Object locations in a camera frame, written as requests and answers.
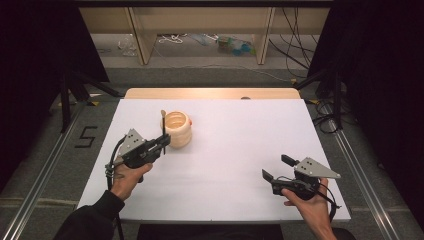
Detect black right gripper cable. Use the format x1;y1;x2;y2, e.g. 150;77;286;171
318;182;343;224

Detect hanging black cables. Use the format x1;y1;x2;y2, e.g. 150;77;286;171
268;7;318;80

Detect wooden table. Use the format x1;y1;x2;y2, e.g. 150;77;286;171
124;87;302;101

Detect person's left hand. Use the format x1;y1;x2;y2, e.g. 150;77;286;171
109;162;155;201

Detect wooden shelf unit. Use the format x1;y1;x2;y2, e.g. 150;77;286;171
78;7;332;66

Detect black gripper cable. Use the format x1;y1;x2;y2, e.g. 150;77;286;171
104;134;129;240
318;182;343;224

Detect black curtain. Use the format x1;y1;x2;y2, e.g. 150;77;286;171
0;0;110;193
306;0;424;232

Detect white cord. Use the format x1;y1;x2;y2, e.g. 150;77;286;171
157;33;188;45

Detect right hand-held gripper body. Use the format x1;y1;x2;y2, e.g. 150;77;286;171
270;157;342;202

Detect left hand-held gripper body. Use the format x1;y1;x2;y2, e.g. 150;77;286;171
113;128;160;170

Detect aluminium floor rail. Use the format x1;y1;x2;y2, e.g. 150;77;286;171
320;102;402;240
0;105;85;240

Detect black handled brush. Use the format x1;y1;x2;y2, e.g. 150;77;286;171
160;109;168;156

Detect black tripod stand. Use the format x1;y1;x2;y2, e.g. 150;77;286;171
293;64;345;131
57;69;123;135

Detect colourful plastic packet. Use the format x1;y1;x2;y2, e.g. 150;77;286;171
216;34;257;57

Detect black floor cable bundle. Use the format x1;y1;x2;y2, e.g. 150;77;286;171
311;99;352;135

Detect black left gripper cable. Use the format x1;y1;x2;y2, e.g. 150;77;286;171
104;134;129;240

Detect cream ribbed brush holder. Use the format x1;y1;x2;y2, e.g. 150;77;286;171
160;110;194;150

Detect person's right hand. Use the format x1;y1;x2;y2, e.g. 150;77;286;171
281;178;331;232

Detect white board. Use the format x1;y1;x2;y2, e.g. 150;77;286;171
77;98;352;223

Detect thin white floor cable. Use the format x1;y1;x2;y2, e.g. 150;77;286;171
152;44;294;84

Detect clear plastic bag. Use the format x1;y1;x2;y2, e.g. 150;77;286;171
117;34;139;57

